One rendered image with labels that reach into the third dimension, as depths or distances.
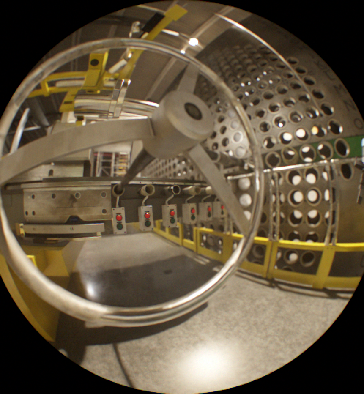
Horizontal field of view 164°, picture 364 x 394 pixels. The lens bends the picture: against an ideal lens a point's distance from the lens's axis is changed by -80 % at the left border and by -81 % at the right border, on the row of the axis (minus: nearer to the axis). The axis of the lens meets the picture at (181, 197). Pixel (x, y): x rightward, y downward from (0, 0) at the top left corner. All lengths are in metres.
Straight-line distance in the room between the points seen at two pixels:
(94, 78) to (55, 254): 1.04
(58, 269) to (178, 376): 0.76
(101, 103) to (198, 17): 8.23
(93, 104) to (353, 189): 2.58
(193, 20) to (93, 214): 8.86
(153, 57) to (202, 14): 4.14
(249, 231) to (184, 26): 8.81
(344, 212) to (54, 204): 2.76
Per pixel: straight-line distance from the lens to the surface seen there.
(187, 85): 0.19
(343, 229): 2.09
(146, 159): 0.18
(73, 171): 1.02
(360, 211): 2.15
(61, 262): 0.73
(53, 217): 0.95
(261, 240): 1.27
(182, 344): 0.87
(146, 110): 0.91
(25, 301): 0.90
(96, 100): 0.87
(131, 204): 0.84
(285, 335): 0.98
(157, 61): 9.67
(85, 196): 0.88
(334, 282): 1.39
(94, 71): 1.06
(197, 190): 0.92
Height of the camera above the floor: 0.79
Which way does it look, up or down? 2 degrees up
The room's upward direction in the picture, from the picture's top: 3 degrees counter-clockwise
